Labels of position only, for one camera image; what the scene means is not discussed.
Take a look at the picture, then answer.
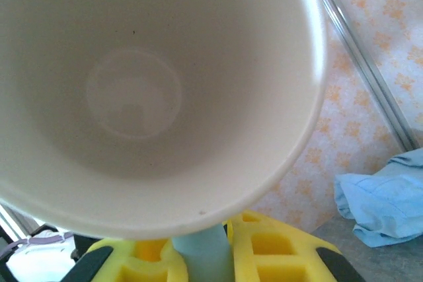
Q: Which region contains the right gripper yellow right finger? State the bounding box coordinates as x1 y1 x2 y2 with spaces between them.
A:
224 209 366 282

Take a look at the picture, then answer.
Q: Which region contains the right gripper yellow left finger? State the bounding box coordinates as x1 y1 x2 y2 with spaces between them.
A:
67 237 189 282

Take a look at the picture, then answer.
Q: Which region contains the light blue mug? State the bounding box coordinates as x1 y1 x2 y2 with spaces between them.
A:
0 0 328 282

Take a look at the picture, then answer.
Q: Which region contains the light blue cloth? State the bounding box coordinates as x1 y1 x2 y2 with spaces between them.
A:
334 148 423 248

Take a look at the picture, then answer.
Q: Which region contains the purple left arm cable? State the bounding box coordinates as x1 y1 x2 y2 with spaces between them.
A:
6 234 72 250

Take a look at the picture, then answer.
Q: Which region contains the aluminium frame post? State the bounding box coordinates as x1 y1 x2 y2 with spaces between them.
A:
309 0 419 153

